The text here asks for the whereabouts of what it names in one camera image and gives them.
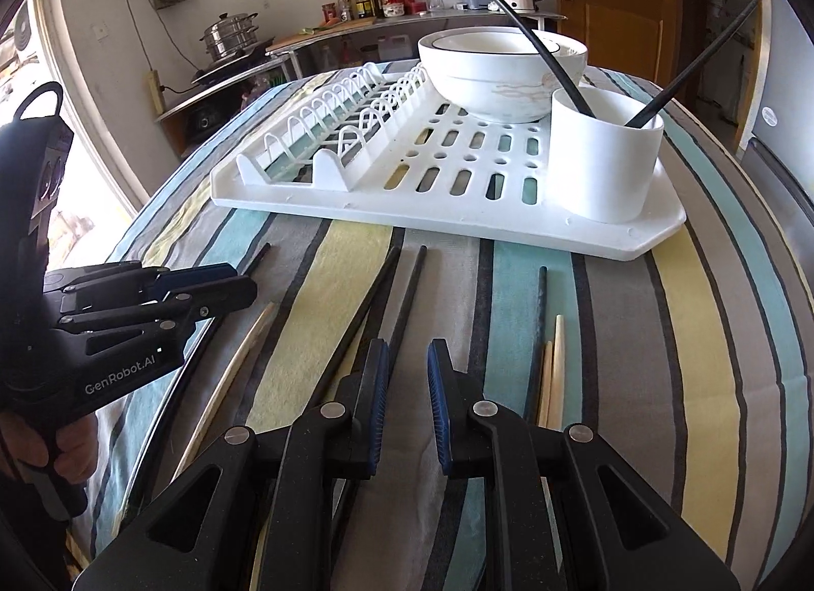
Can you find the wooden door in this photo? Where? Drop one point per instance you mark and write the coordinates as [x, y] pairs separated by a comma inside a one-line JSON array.
[[617, 5]]

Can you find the white jar red lid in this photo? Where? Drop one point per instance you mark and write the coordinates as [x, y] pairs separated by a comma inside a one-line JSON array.
[[393, 5]]

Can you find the large white bowl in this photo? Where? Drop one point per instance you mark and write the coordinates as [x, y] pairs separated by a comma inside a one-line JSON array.
[[489, 94]]

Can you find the wooden cutting board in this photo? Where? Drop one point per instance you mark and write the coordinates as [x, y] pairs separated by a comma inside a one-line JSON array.
[[324, 31]]

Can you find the black kitchen appliance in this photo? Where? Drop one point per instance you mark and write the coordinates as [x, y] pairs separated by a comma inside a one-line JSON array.
[[203, 120]]

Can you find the small white bowl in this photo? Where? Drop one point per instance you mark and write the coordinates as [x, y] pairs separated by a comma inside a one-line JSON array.
[[483, 44]]

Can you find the white plastic dish rack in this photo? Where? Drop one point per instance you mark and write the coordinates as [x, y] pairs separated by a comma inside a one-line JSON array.
[[286, 196]]

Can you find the black cooktop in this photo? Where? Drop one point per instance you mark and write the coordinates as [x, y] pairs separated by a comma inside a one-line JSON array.
[[222, 72]]

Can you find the small seasoning bottle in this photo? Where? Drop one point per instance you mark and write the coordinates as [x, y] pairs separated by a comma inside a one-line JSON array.
[[344, 5]]

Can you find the wall socket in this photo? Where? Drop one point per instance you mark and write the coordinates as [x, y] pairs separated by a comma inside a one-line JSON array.
[[100, 31]]

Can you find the white utensil cup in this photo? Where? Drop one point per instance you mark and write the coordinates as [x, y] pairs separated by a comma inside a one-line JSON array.
[[598, 171]]

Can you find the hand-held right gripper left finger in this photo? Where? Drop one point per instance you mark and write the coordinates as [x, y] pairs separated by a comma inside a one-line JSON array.
[[377, 390]]

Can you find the steel steamer pot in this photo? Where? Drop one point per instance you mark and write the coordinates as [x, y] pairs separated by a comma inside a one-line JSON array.
[[229, 37]]

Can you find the clear drinking glass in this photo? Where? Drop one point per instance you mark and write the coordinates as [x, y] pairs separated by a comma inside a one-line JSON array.
[[435, 2]]

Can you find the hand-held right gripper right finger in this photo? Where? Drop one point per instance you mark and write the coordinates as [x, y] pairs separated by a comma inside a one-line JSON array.
[[439, 400]]

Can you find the yellowed power strip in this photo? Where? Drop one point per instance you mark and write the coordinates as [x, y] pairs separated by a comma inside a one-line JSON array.
[[153, 94]]

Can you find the black chopstick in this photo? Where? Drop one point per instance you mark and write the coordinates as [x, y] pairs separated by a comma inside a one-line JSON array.
[[563, 77], [259, 257], [362, 311], [407, 297], [661, 93], [539, 324]]

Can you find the person's left hand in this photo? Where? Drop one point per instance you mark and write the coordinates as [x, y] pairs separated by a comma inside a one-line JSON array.
[[76, 448]]

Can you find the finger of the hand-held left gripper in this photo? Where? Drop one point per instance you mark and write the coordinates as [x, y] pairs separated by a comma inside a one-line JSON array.
[[203, 273], [229, 295]]

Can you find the steel kitchen counter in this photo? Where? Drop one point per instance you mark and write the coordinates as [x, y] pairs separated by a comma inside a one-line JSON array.
[[286, 50]]

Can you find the striped tablecloth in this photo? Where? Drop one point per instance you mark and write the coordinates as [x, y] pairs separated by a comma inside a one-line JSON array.
[[636, 343]]

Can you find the wooden chopstick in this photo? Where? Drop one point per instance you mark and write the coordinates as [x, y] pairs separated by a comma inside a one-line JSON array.
[[544, 387], [558, 374], [232, 374]]

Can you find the small red jar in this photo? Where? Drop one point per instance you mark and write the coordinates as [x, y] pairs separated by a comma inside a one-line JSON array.
[[329, 13]]

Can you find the window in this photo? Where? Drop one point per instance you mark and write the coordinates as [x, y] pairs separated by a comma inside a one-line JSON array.
[[82, 184]]

